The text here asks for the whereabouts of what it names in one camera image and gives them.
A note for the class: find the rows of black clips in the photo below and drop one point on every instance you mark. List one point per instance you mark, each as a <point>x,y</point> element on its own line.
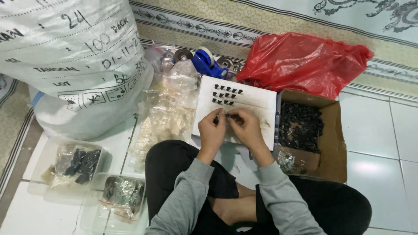
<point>227,95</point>

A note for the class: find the person's bare foot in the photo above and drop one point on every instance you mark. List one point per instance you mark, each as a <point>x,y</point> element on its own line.
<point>235,207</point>

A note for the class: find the person's right hand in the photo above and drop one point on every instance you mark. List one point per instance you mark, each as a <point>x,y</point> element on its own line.
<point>248,133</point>

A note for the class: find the brown cardboard box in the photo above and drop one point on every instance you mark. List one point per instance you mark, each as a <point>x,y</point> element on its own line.
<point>331,140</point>

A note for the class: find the white foam board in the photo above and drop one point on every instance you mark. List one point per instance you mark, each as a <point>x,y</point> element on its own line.
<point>254,101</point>

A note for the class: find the heap of black plastic parts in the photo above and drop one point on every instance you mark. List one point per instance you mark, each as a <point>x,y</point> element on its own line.
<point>302,127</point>

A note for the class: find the red plastic bag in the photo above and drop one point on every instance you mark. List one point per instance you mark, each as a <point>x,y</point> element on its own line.
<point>300,63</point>

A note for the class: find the blue tape dispenser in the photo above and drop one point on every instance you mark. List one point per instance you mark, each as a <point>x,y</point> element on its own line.
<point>205,65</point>

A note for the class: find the bag of metal clips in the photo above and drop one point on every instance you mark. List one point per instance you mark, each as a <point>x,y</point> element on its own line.
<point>125,195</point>

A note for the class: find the bag of black parts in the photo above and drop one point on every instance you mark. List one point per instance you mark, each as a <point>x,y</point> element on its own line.
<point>80,163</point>

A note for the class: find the pile of small metal clips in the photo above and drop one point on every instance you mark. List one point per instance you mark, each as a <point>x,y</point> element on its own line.
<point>286,161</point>

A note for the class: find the large white woven sack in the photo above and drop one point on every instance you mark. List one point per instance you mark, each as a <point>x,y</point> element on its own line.
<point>65,45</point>

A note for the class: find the clear plastic container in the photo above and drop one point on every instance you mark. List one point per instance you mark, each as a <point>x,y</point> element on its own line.
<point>91,215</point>
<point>39,176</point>

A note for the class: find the pile of clear plastic bags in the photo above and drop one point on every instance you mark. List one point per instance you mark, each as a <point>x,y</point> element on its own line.
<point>166,114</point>

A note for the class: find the person's legs in black trousers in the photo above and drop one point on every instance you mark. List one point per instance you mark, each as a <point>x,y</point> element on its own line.
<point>326,209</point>

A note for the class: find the small black plastic clip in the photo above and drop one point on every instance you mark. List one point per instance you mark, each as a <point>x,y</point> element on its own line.
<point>232,116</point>

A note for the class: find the person's left hand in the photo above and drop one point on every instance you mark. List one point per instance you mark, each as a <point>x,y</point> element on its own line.
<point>210,133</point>

